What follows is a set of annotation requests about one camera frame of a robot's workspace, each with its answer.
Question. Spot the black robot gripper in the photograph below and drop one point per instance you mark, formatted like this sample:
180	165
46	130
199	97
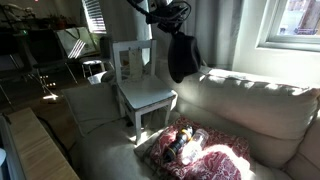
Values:
166	16

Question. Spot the black bucket hat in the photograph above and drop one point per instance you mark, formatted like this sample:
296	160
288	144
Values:
183	56

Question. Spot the small white wooden chair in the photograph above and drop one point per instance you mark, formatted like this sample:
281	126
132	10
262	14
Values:
146	91

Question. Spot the black folding chair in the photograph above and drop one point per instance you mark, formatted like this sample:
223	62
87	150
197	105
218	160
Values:
46	46

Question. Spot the white curtain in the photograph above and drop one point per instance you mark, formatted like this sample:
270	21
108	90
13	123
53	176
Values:
216	30

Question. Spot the white window blind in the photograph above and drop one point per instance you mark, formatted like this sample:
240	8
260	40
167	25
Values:
95	16

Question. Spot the white round stool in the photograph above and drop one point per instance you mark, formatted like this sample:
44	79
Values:
91	62

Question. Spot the white fabric sofa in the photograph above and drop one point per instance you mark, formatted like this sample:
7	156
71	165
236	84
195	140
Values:
250	106

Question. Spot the potted plant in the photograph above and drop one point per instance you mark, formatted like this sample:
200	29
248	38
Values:
59	21

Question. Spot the clear plastic bottle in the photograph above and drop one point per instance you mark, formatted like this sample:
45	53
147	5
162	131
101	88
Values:
195	145

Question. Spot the red white patterned cloth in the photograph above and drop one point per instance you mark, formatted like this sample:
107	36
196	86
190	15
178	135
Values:
223	163

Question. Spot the light wooden table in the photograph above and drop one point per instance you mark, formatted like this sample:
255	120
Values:
36	150

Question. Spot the white window frame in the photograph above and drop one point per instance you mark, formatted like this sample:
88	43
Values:
266	33

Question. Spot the aluminium rail frame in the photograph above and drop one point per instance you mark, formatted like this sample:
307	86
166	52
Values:
10	156

